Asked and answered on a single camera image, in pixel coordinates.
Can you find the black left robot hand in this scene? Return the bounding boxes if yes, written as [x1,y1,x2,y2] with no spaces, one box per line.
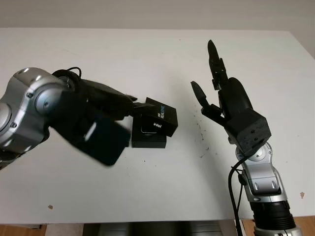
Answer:
[73,78,156,121]

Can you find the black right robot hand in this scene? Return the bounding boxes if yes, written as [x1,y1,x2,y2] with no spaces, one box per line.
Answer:
[190,39,254,124]

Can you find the black RealSense box lid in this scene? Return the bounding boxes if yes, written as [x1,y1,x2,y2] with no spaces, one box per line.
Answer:
[132,96,179,138]

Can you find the dark robot torso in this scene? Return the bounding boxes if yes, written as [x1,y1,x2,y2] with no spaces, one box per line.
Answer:
[83,221,244,236]

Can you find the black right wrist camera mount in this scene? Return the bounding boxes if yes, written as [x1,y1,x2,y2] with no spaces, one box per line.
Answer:
[224,109,272,156]

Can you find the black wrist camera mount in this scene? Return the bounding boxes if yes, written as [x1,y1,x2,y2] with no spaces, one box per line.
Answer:
[47,90,131,168]
[224,109,272,156]

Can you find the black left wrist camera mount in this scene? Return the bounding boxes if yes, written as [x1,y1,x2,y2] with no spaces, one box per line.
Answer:
[47,90,131,168]

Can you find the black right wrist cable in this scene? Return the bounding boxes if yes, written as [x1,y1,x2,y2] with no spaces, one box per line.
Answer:
[228,157,247,236]

